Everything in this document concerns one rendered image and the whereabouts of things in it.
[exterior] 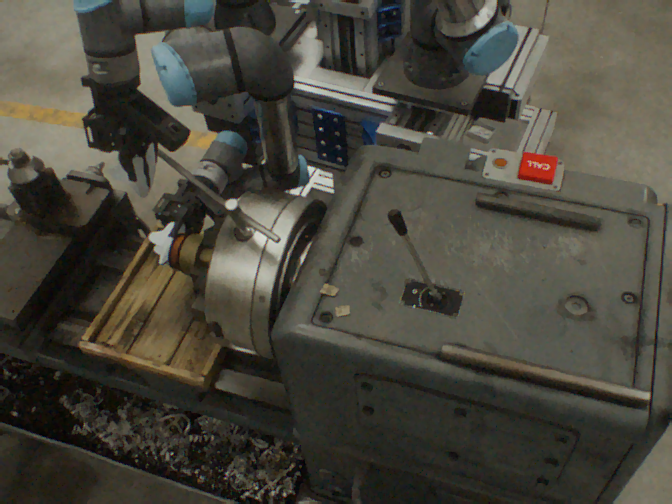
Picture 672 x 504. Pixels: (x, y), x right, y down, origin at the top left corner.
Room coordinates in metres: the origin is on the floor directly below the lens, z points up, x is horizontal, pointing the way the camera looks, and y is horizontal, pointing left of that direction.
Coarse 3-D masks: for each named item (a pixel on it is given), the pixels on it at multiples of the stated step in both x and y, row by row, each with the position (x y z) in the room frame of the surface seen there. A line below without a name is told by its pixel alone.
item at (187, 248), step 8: (176, 240) 0.89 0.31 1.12; (184, 240) 0.89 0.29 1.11; (192, 240) 0.88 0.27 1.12; (200, 240) 0.87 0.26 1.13; (176, 248) 0.87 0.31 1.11; (184, 248) 0.86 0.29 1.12; (192, 248) 0.86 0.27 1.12; (200, 248) 0.86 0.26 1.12; (208, 248) 0.86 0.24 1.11; (168, 256) 0.86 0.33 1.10; (176, 256) 0.86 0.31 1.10; (184, 256) 0.85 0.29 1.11; (192, 256) 0.85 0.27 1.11; (200, 256) 0.85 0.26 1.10; (208, 256) 0.85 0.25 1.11; (176, 264) 0.85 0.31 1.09; (184, 264) 0.84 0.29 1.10; (192, 264) 0.83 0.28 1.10; (208, 264) 0.83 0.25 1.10; (184, 272) 0.84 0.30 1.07
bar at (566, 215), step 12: (480, 192) 0.78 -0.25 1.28; (480, 204) 0.76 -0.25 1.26; (492, 204) 0.75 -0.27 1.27; (504, 204) 0.75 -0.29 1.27; (516, 204) 0.74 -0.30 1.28; (528, 204) 0.74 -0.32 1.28; (540, 204) 0.74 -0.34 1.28; (540, 216) 0.72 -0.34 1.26; (552, 216) 0.71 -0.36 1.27; (564, 216) 0.71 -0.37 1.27; (576, 216) 0.70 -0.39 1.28; (588, 216) 0.70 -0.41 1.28; (600, 216) 0.70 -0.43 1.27
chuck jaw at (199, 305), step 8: (200, 264) 0.83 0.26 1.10; (192, 272) 0.81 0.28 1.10; (200, 272) 0.81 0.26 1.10; (192, 280) 0.81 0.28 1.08; (200, 280) 0.79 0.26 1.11; (200, 288) 0.77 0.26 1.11; (200, 296) 0.75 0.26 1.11; (200, 304) 0.73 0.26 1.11; (192, 312) 0.73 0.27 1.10; (200, 312) 0.72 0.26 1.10; (200, 320) 0.72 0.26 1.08; (216, 328) 0.69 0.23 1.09
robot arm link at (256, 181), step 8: (248, 168) 1.17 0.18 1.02; (256, 168) 1.16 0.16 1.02; (248, 176) 1.14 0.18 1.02; (256, 176) 1.14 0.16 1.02; (232, 184) 1.11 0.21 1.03; (240, 184) 1.12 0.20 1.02; (248, 184) 1.12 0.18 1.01; (256, 184) 1.12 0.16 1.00; (224, 192) 1.11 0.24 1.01; (232, 192) 1.11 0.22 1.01; (240, 192) 1.11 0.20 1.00
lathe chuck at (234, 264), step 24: (264, 192) 0.89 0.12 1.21; (264, 216) 0.81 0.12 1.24; (216, 240) 0.78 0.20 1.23; (240, 240) 0.77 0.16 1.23; (264, 240) 0.76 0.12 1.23; (216, 264) 0.74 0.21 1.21; (240, 264) 0.73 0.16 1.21; (216, 288) 0.71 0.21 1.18; (240, 288) 0.70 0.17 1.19; (216, 312) 0.69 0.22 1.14; (240, 312) 0.68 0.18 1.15; (216, 336) 0.69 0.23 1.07; (240, 336) 0.66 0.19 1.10
